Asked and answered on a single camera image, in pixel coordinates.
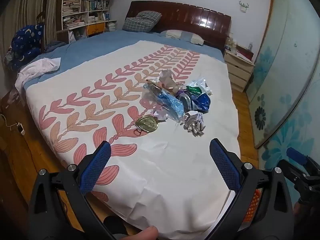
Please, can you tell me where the red plastic mesh trash basket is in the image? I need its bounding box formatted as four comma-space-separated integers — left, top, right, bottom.
243, 189, 261, 223

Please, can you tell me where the blue Pepsi snack wrapper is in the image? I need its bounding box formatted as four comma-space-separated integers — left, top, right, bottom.
188, 93, 211, 113

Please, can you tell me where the gold round tin lid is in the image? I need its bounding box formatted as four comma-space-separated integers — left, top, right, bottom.
135, 115, 158, 133

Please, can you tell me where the white green plastic bag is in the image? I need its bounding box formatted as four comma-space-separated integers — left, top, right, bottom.
186, 78, 212, 96

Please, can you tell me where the clear blue plastic bag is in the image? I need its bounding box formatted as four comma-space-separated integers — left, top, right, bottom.
143, 82, 184, 122

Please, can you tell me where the brown paper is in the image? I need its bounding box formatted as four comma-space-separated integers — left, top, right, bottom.
159, 69, 184, 94

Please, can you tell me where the purple foil wrapper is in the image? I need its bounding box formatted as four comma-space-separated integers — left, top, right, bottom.
176, 90, 191, 103

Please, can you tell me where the person's left hand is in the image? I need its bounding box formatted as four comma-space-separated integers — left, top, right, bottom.
114, 226, 158, 240

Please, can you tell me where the floral sliding wardrobe door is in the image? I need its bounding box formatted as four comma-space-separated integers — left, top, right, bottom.
246, 0, 319, 170

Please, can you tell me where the white leaf-pattern bed cover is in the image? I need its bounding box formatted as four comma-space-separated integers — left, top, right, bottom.
25, 41, 240, 239

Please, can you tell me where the beige wooden nightstand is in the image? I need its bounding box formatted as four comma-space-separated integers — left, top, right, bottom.
224, 50, 254, 92

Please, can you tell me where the white cloth on bed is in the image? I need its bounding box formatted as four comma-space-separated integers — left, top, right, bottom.
15, 57, 61, 94

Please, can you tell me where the blue bed sheet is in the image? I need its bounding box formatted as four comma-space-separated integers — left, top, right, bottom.
22, 29, 225, 91

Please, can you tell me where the flat blue white pillow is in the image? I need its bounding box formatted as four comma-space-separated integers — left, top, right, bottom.
160, 30, 204, 46

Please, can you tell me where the dark red wooden headboard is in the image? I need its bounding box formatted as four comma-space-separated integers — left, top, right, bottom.
126, 1, 231, 52

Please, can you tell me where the navy moon-pattern garment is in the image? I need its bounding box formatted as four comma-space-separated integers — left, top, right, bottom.
11, 22, 44, 71

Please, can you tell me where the grey checked pillow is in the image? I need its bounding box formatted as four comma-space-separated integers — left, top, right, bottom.
122, 10, 162, 33

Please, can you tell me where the white bookshelf with books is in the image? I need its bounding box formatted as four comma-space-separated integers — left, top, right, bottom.
56, 0, 117, 44

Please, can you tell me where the beige curtain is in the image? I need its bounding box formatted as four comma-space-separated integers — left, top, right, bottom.
0, 0, 65, 55

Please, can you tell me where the white charger with cable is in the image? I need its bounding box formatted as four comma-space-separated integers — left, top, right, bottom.
1, 114, 25, 135

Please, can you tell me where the white deer wall hook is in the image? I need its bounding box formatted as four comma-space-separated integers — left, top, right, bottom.
239, 1, 249, 13

